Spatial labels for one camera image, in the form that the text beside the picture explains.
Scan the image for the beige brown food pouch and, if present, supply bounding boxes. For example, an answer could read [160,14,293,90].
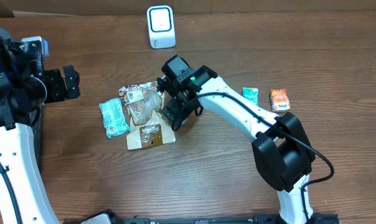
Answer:
[118,82,176,150]

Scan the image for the teal snack packet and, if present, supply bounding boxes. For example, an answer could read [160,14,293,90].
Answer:
[99,98,130,139]

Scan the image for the teal tissue pack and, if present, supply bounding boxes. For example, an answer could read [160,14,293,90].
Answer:
[242,87,258,106]

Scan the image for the orange Kleenex tissue pack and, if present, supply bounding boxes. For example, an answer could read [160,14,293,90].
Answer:
[270,88,291,112]

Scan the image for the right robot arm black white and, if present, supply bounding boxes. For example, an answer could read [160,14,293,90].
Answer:
[157,55,315,223]

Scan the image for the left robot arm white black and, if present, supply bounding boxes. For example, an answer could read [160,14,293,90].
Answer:
[0,27,80,223]

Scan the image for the white barcode scanner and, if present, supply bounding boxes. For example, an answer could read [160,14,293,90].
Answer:
[147,5,176,49]

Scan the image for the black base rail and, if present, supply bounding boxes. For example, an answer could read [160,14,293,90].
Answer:
[63,208,341,224]

